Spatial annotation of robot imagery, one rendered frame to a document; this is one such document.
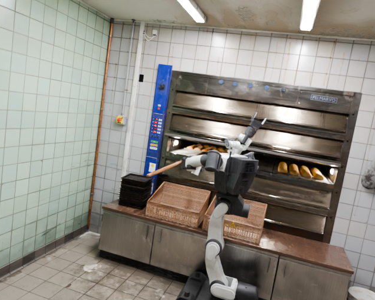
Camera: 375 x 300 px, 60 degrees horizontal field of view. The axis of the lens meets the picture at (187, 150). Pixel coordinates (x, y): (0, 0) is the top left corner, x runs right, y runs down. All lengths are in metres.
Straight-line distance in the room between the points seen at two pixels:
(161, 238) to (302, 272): 1.34
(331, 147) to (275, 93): 0.78
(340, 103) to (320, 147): 0.46
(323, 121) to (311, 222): 1.04
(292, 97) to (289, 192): 0.98
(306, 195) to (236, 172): 1.23
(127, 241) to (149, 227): 0.30
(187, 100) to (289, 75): 1.09
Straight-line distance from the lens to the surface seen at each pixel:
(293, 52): 3.54
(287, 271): 3.21
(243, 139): 2.90
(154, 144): 3.74
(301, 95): 3.50
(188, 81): 3.67
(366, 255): 3.79
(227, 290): 2.88
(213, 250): 2.77
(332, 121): 3.50
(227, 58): 3.59
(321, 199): 3.58
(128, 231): 3.48
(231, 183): 2.53
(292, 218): 3.61
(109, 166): 4.06
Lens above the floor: 1.72
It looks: 7 degrees down
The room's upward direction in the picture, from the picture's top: 9 degrees clockwise
